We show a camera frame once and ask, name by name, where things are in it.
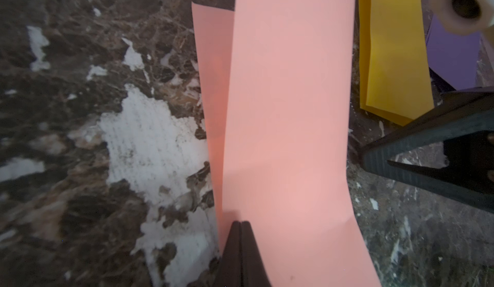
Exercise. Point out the pink paper sheet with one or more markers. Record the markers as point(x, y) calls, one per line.
point(275, 78)

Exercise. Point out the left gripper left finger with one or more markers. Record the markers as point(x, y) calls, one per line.
point(229, 272)

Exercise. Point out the purple paper sheet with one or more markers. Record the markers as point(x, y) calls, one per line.
point(453, 57)

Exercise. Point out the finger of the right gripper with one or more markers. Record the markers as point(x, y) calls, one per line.
point(464, 125)

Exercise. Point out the yellow paper sheet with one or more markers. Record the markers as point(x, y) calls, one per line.
point(394, 77)

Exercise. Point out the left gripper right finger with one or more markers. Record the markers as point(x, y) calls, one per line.
point(253, 273)

